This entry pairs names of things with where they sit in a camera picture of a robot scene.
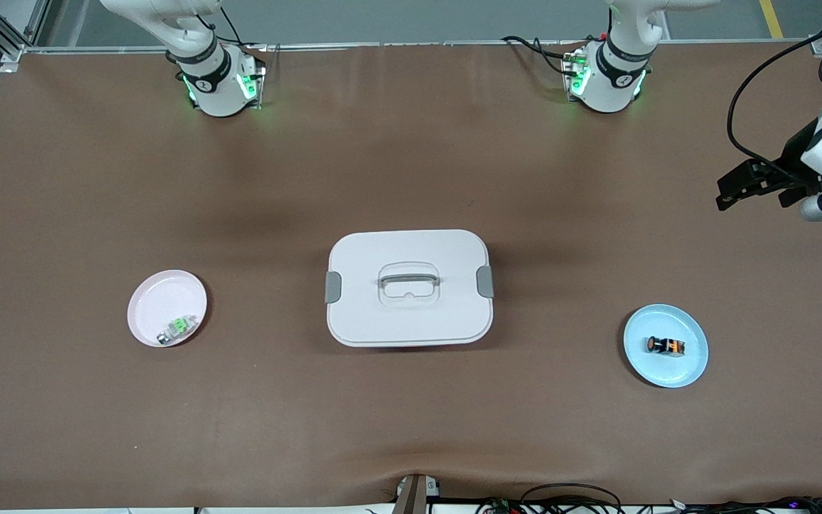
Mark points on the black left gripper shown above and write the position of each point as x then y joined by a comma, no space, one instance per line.
795,158

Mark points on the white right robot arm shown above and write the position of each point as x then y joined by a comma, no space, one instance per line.
218,93

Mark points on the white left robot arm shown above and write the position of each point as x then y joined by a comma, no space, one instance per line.
614,86

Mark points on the light blue round plate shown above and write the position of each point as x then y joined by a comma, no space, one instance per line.
668,373

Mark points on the pink round plate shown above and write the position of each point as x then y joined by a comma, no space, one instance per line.
158,300

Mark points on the white lidded storage box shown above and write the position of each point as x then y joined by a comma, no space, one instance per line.
411,321

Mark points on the green push-button switch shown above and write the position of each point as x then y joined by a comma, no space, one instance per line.
179,327

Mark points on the camera mount post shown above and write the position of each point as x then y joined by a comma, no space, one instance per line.
411,496

